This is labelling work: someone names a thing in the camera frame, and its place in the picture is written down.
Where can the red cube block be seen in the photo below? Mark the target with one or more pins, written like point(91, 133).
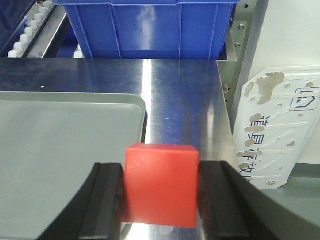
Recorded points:
point(161, 184)

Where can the blue plastic bin right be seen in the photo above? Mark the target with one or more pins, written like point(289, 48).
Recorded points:
point(150, 29)

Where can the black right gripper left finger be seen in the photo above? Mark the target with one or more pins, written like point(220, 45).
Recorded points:
point(95, 212)

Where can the white foam board with print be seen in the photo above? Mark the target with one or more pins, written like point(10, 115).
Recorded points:
point(278, 110)

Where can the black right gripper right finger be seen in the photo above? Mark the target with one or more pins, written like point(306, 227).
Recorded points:
point(231, 208)

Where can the steel shelf upright post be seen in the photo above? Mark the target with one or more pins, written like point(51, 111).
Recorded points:
point(242, 37)

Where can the grey metal tray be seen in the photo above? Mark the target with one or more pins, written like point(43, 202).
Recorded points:
point(49, 143)

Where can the white roller conveyor rail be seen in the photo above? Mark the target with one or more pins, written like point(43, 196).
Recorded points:
point(30, 26)

